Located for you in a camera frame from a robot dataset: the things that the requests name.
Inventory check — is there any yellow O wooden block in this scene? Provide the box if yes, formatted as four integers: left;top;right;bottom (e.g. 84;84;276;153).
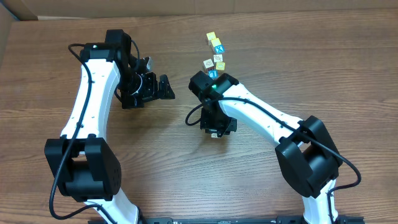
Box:
215;62;226;71

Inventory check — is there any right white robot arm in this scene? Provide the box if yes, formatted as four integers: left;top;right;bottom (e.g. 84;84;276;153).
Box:
188;71;343;223

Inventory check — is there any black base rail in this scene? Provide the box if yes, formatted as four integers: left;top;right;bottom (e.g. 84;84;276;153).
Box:
88;215;365;224

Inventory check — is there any blue T wooden block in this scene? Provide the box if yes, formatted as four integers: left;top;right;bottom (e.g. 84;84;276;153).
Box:
208;70;218;79

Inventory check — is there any yellow top wooden block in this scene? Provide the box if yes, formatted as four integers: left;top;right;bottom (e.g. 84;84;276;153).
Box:
206;32;216;42

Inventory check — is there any blue X wooden block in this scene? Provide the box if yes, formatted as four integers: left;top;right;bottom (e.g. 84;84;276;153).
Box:
213;45;225;54

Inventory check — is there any plain engraved wooden block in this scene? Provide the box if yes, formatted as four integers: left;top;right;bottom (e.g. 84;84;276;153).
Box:
213;54;223;63

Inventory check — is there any wooden block engraved picture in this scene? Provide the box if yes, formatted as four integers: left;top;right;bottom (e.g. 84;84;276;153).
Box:
203;58;215;73

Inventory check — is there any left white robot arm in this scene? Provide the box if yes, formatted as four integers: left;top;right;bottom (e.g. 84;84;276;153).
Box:
44;29;175;223

